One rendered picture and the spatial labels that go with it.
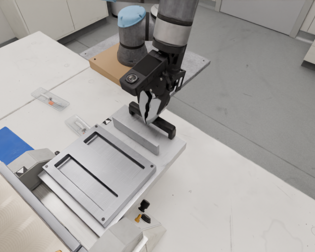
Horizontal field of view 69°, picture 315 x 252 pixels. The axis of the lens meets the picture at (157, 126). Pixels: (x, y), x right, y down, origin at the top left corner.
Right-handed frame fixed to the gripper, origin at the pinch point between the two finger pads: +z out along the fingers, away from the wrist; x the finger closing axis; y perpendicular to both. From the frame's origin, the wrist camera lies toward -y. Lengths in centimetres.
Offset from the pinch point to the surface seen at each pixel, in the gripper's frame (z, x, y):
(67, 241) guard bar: 5.9, -9.5, -30.1
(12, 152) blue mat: 33, 43, -15
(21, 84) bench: 25, 74, 6
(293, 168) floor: 62, -52, 123
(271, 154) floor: 61, -35, 124
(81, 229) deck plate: 16.7, -4.7, -23.2
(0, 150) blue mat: 33, 47, -17
